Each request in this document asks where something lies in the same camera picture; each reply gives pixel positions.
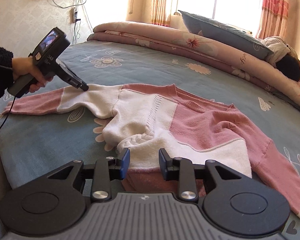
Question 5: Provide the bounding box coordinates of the person left hand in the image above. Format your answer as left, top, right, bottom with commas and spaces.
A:
12, 57, 53, 93

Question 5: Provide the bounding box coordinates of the pink floral folded quilt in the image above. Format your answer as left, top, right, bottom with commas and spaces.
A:
87, 21, 300, 107

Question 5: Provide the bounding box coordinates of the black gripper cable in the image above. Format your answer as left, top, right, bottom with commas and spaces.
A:
0, 96, 17, 139

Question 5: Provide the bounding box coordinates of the blue floral bed sheet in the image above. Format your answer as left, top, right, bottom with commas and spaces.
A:
0, 41, 300, 240

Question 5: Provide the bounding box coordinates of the person lying on bed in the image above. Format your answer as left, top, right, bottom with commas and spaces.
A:
260, 36, 300, 82

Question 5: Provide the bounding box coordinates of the red striped curtain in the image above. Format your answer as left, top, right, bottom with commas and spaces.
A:
151, 0, 172, 27
256, 0, 289, 39

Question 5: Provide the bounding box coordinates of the pink and white knit sweater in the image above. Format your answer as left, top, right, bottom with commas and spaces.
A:
5, 84, 300, 218

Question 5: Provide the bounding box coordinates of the white power strip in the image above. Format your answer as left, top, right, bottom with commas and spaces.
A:
72, 7, 81, 23

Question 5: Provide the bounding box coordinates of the blue pillow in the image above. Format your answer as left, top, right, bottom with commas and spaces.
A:
180, 11, 274, 60

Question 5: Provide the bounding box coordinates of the red striped curtain right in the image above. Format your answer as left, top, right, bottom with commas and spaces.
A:
256, 0, 289, 39

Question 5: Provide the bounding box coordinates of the red striped curtain left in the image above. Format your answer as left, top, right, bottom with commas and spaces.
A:
151, 0, 172, 27

